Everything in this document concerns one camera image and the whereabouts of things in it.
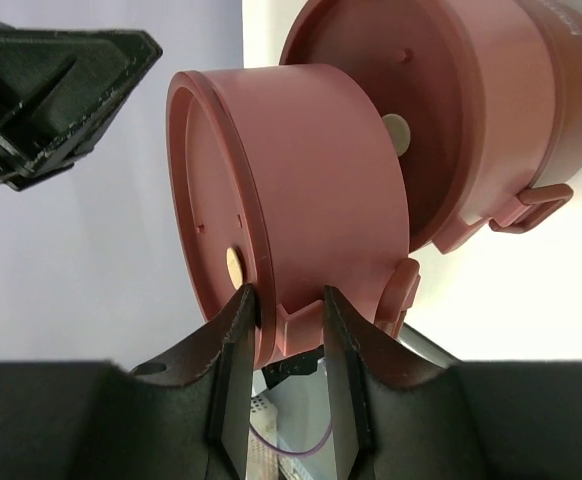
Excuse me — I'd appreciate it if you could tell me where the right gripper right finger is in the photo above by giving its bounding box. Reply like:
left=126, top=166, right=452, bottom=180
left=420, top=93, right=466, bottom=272
left=324, top=287, right=582, bottom=479

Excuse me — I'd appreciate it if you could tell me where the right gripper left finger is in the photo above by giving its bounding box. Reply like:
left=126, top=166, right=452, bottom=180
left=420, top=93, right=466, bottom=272
left=0, top=285, right=256, bottom=479

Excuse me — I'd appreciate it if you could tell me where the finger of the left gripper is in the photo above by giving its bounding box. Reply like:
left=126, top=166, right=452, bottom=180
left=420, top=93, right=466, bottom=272
left=0, top=23, right=162, bottom=191

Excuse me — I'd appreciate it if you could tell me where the red lid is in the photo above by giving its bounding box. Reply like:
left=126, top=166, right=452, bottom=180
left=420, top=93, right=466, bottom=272
left=280, top=1, right=484, bottom=253
left=166, top=71, right=276, bottom=368

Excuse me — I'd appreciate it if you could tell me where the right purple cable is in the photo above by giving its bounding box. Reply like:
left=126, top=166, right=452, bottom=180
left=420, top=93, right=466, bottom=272
left=245, top=424, right=333, bottom=458

